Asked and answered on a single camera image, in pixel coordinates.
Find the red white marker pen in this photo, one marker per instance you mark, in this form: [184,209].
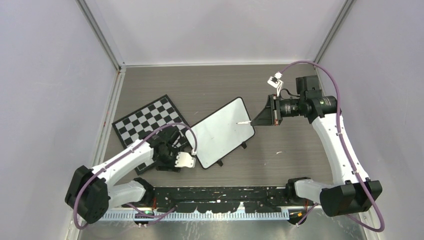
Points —
[244,123]

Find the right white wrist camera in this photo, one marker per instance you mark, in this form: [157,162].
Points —
[276,82]

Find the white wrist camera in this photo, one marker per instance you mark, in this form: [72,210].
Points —
[185,160]
[276,82]

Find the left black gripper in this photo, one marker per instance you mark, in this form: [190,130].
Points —
[170,166]

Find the black white chessboard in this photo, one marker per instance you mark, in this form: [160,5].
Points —
[144,120]

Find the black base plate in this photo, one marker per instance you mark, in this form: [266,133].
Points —
[254,199]

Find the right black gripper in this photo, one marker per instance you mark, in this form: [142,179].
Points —
[266,117]

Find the slotted cable duct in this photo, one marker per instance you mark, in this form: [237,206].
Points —
[238,215]

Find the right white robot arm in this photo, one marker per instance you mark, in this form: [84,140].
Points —
[347,194]

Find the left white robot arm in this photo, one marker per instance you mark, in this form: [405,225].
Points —
[93,191]

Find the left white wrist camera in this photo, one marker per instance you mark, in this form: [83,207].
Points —
[185,160]

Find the white whiteboard black frame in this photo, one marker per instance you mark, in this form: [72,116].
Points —
[217,135]

